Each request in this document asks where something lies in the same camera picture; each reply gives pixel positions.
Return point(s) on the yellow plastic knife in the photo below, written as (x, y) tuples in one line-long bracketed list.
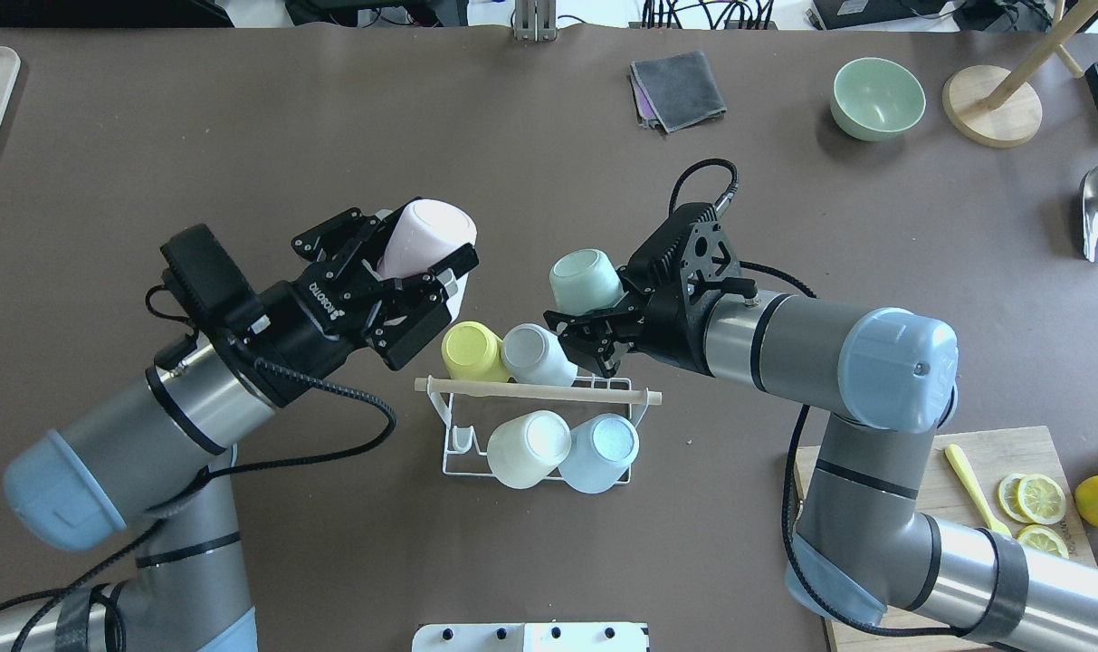
[(962, 468)]

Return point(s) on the lemon slice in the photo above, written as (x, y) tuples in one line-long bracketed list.
[(1041, 538), (1041, 499)]

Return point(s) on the green cup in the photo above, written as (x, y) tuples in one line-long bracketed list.
[(584, 281)]

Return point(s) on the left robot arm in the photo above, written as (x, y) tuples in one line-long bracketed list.
[(159, 457)]

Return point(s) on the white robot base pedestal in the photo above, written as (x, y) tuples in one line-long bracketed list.
[(591, 635)]

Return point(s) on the wooden mug tree stand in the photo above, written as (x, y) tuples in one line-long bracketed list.
[(999, 108)]

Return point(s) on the green bowl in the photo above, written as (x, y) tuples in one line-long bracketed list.
[(875, 100)]

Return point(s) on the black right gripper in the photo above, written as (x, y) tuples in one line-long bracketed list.
[(664, 340)]

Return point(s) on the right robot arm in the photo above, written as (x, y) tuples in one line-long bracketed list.
[(874, 386)]

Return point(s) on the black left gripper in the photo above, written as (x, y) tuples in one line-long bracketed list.
[(306, 324)]

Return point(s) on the yellow cup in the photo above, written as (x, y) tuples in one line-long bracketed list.
[(472, 352)]

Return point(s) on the white wire cup rack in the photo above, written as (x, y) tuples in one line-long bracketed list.
[(471, 409)]

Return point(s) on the cream white cup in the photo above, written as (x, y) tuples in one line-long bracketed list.
[(525, 450)]

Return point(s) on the grey folded cloth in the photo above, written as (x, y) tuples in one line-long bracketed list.
[(675, 92)]

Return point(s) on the grey cup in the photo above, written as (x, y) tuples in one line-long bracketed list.
[(534, 356)]

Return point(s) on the light blue cup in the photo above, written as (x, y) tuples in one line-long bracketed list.
[(603, 449)]

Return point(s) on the pink cup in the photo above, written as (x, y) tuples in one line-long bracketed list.
[(427, 231)]

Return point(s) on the wooden cutting board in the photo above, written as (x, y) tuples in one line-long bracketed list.
[(993, 456)]

